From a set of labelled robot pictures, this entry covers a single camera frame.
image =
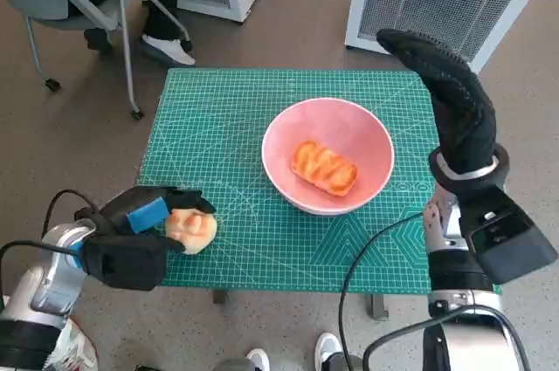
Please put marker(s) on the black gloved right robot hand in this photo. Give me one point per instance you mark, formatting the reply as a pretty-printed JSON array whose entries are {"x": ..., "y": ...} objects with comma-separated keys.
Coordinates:
[{"x": 463, "y": 109}]

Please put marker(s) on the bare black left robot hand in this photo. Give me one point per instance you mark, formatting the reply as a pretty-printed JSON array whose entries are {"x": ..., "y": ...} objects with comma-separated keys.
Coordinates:
[{"x": 126, "y": 218}]

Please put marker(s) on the round toy bread bun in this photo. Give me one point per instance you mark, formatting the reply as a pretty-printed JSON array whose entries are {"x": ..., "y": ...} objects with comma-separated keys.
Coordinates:
[{"x": 196, "y": 231}]

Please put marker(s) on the long striped toy bread loaf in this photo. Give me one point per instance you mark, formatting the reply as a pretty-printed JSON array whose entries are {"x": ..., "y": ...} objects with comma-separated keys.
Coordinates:
[{"x": 323, "y": 168}]

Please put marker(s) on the pink bowl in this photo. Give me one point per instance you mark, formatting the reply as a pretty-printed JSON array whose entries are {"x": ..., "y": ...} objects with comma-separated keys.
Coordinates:
[{"x": 279, "y": 148}]

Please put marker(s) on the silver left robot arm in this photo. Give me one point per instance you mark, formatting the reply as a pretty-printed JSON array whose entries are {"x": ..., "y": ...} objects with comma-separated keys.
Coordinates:
[{"x": 48, "y": 283}]

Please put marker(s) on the large white mesh cabinet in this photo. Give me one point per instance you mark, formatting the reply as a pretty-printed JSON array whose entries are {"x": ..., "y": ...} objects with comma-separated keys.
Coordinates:
[{"x": 436, "y": 4}]

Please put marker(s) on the grey table leg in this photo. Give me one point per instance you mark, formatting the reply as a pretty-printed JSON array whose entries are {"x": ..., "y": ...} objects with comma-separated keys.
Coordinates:
[
  {"x": 220, "y": 297},
  {"x": 378, "y": 307}
]

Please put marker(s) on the green cutting mat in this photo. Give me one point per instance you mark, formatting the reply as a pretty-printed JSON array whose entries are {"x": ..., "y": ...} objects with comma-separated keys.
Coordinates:
[{"x": 262, "y": 253}]

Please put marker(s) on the white plastic bag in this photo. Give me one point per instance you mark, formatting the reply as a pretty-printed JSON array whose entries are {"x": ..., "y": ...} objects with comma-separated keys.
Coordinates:
[{"x": 83, "y": 353}]

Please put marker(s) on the seated person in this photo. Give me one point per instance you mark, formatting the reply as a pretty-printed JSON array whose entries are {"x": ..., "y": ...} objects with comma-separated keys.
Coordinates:
[{"x": 161, "y": 4}]

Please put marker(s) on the standing person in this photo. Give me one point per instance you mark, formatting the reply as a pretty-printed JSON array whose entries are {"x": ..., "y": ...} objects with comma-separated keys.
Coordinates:
[{"x": 327, "y": 345}]

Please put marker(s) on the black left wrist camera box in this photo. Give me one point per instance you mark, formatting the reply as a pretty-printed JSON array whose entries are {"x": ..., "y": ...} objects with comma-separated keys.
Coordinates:
[{"x": 126, "y": 262}]

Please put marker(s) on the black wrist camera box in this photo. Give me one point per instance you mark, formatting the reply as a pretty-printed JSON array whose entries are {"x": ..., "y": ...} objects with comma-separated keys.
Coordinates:
[
  {"x": 126, "y": 262},
  {"x": 506, "y": 240}
]

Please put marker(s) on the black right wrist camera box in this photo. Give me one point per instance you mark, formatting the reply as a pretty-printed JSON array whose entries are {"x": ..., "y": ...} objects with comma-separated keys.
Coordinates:
[{"x": 506, "y": 240}]

